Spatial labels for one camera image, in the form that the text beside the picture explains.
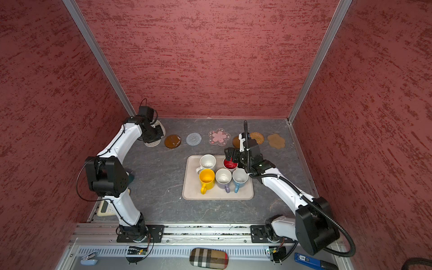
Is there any beige spiral round coaster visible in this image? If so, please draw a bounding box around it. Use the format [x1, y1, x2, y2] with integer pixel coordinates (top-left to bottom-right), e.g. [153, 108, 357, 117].
[145, 139, 161, 147]

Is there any dark brown glossy coaster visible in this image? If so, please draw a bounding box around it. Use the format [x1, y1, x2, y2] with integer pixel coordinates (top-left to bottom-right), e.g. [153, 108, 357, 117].
[164, 135, 182, 149]

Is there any brown cork round coaster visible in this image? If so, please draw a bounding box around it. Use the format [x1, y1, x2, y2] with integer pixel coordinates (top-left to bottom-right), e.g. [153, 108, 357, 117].
[232, 136, 240, 149]

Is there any brown wooden flower coaster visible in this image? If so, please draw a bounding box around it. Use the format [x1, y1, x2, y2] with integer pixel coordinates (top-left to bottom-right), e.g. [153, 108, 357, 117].
[267, 133, 286, 150]

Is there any pink flower coaster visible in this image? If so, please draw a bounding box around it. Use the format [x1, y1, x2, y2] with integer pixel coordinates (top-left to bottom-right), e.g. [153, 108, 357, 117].
[208, 128, 231, 146]

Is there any grey woven round coaster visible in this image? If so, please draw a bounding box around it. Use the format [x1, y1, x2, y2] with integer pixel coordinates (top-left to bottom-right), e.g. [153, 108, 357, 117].
[186, 133, 202, 146]

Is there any white speckled mug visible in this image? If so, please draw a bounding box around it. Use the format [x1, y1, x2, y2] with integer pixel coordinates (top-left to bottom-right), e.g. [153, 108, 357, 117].
[196, 154, 217, 174]

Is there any yellow mug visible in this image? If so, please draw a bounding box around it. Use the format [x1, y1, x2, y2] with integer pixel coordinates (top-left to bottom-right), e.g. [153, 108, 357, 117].
[199, 169, 216, 195]

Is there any cream white mug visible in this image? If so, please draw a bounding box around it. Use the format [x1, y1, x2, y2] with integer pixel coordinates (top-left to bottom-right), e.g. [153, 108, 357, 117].
[152, 120, 166, 137]

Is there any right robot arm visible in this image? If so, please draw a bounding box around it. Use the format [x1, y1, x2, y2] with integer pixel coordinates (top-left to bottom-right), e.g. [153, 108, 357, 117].
[224, 145, 340, 255]

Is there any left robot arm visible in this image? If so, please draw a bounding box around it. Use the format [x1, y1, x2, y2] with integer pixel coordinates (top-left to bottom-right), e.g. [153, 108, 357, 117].
[83, 116, 165, 243]

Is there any light blue mug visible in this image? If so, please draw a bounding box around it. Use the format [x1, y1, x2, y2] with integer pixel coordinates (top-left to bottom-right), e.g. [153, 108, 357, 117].
[232, 168, 249, 193]

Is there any red inside white mug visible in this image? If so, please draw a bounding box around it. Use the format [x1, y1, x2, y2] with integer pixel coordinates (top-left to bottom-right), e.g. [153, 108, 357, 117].
[223, 159, 238, 172]

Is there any beige rectangular tray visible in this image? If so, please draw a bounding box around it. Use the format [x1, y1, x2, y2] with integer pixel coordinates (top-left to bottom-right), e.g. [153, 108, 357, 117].
[182, 155, 254, 200]

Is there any cream calculator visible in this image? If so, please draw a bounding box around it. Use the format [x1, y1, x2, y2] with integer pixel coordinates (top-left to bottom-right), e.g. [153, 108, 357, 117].
[96, 201, 116, 217]

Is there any plaid glasses case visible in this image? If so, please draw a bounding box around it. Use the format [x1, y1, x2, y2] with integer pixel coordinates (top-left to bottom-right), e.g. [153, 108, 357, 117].
[189, 247, 229, 270]

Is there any left circuit board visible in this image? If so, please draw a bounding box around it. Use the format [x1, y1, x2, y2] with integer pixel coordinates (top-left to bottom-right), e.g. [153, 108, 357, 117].
[127, 246, 148, 256]

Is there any blue tool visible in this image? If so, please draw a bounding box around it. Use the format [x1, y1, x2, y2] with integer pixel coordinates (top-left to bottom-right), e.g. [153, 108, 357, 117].
[294, 253, 339, 270]

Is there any small stapler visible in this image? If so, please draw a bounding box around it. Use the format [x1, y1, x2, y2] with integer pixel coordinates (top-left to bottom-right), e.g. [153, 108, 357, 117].
[80, 251, 99, 266]

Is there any lavender handle mug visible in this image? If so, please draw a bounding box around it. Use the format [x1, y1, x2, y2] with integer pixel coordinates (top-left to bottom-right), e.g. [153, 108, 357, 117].
[216, 168, 232, 194]

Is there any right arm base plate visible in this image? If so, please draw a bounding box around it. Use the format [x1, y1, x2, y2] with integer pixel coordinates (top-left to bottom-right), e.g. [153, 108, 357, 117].
[250, 225, 294, 244]

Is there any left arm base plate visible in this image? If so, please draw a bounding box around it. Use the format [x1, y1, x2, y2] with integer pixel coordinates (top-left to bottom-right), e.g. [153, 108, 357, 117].
[117, 225, 165, 244]

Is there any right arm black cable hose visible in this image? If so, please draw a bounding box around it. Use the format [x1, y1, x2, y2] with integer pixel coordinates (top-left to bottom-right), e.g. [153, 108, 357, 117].
[243, 120, 357, 259]

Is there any aluminium rail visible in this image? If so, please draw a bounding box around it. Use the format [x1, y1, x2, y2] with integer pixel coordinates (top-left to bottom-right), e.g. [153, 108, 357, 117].
[69, 222, 343, 245]

